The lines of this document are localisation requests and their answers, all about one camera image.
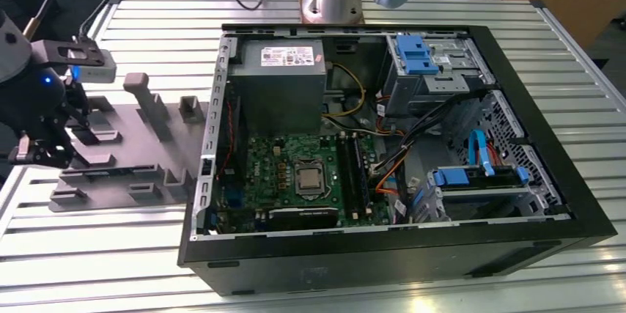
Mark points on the brown base plate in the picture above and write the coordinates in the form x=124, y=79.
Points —
x=333, y=22

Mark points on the RAM stick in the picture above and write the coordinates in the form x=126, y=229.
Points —
x=119, y=173
x=363, y=177

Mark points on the CPU socket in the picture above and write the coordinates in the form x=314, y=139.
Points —
x=307, y=162

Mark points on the blue plastic bay latch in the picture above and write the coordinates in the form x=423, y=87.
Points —
x=415, y=56

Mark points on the grey parts rack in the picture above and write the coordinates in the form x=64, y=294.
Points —
x=132, y=144

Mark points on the blue expansion slot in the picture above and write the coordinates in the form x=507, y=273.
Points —
x=236, y=197

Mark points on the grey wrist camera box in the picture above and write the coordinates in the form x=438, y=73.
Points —
x=98, y=71

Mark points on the grey power supply unit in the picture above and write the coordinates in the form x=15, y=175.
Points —
x=279, y=100

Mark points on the black graphics card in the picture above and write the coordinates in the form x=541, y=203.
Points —
x=303, y=217

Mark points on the silver CPU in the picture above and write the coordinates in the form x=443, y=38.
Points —
x=310, y=178

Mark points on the metal disk bay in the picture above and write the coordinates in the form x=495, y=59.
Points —
x=450, y=82
x=483, y=191

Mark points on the black PC case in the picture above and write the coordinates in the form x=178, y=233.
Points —
x=342, y=265

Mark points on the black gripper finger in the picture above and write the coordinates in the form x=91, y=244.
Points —
x=46, y=151
x=78, y=100

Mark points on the green motherboard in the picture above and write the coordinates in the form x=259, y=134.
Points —
x=266, y=151

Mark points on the black camera bracket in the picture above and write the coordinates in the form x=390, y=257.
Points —
x=46, y=52

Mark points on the hard disk in blue carrier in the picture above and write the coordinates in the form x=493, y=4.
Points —
x=453, y=176

